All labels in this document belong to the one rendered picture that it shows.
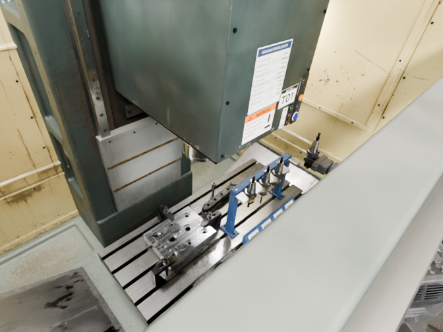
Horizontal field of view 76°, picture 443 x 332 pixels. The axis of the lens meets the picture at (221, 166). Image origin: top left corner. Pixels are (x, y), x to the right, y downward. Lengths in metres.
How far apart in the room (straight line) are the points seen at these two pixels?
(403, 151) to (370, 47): 1.59
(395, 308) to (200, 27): 0.69
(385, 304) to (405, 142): 0.10
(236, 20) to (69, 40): 0.72
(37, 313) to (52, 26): 1.26
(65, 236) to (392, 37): 2.18
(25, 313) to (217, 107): 1.35
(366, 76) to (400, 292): 1.61
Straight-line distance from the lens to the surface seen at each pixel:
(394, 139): 0.19
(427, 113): 0.23
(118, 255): 1.59
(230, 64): 0.75
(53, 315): 1.73
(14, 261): 2.17
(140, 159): 1.60
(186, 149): 1.08
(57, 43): 1.25
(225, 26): 0.71
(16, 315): 1.74
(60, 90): 1.30
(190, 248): 1.45
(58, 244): 2.14
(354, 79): 1.81
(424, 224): 0.28
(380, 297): 0.22
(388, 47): 1.73
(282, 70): 0.95
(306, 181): 2.16
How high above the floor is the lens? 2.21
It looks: 40 degrees down
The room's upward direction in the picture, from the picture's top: 6 degrees clockwise
